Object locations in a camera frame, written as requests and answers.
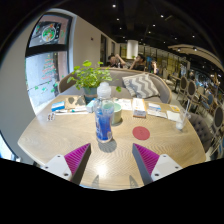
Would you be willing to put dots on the clear plastic cup with straw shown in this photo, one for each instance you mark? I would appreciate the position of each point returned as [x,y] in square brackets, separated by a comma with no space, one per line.
[180,123]

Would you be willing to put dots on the small white sticker strip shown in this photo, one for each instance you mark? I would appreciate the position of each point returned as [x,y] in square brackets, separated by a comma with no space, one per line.
[50,116]

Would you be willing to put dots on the small teal white carton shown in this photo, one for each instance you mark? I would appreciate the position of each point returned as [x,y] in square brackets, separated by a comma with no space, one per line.
[90,106]

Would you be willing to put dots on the white paper napkin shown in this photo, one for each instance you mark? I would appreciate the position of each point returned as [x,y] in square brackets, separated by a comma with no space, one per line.
[173,116]

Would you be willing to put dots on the colourful printed leaflet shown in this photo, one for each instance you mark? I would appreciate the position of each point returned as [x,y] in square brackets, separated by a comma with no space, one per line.
[125,104]

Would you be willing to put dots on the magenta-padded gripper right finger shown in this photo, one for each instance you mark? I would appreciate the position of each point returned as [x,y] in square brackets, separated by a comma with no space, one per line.
[148,161]

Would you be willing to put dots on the brown paper sheet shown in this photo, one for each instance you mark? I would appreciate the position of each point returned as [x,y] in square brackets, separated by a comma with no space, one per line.
[75,101]

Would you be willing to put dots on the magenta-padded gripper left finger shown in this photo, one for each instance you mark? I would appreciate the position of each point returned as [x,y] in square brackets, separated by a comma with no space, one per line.
[75,161]

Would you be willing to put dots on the group of ceiling lights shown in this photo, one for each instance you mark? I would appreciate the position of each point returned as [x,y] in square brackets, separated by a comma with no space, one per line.
[114,6]

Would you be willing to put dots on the grey curved sofa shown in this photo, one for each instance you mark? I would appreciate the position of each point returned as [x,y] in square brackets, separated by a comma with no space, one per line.
[116,78]

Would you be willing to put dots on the person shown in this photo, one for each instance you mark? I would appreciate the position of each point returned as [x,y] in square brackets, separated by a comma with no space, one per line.
[138,64]
[154,67]
[115,62]

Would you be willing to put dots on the clear bottle with blue label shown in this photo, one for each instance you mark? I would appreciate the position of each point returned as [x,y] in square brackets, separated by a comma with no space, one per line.
[103,123]

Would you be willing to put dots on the pale green cup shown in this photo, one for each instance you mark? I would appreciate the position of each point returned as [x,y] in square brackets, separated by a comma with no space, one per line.
[118,113]

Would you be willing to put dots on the white leaflet with blue print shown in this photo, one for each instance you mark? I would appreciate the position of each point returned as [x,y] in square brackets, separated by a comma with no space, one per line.
[156,110]

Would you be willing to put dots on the window with painted decals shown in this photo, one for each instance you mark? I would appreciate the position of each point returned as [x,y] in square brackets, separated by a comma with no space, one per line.
[46,71]

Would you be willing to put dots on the green potted plant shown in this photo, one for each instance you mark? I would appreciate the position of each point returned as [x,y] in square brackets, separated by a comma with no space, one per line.
[90,76]

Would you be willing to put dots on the small blue white box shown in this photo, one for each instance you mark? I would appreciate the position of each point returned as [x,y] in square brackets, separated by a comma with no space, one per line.
[58,106]

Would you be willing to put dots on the white tube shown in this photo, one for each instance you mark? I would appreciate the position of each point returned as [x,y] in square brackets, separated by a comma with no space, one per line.
[70,111]

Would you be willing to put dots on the grey white chevron pillow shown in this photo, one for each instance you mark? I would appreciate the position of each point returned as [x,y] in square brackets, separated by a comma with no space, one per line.
[141,86]

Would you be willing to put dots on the flat round red coaster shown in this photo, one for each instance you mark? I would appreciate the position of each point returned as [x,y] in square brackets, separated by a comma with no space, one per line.
[141,133]

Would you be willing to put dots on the group of dining chairs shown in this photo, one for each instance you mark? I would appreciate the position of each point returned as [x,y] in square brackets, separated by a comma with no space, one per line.
[218,116]

